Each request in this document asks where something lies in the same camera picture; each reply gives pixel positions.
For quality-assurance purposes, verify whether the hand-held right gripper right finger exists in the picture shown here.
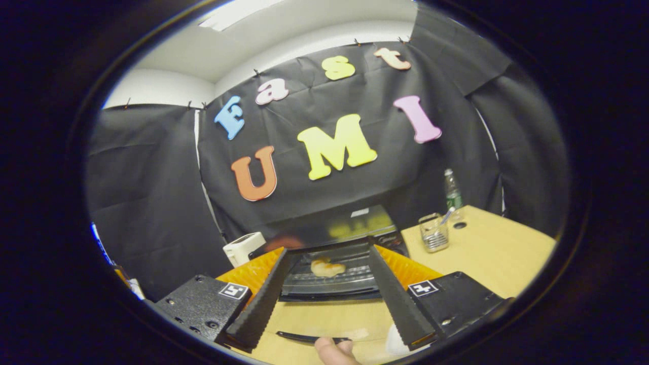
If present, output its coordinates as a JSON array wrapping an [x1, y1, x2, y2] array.
[[368, 244, 509, 350]]

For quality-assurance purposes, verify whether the long ceiling light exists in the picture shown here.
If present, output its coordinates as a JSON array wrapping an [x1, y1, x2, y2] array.
[[198, 0, 285, 32]]

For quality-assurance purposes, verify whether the golden croissant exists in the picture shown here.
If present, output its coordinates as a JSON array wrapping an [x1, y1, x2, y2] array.
[[310, 258, 347, 278]]

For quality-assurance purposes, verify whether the clear glass cup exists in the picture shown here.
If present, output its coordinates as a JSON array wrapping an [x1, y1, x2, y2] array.
[[419, 213, 450, 253]]

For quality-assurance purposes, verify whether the white square plate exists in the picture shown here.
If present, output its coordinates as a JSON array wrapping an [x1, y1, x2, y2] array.
[[385, 324, 412, 355]]

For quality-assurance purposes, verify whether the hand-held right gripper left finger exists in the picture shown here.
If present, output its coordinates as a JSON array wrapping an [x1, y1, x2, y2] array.
[[154, 247, 300, 353]]

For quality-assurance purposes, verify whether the black electric oven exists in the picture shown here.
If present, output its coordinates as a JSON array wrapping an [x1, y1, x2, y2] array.
[[248, 205, 411, 346]]

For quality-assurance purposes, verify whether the white toaster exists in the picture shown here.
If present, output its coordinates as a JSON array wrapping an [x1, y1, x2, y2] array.
[[223, 232, 267, 268]]

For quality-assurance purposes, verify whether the clear plastic water bottle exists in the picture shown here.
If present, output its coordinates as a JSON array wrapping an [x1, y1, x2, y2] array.
[[444, 169, 464, 224]]

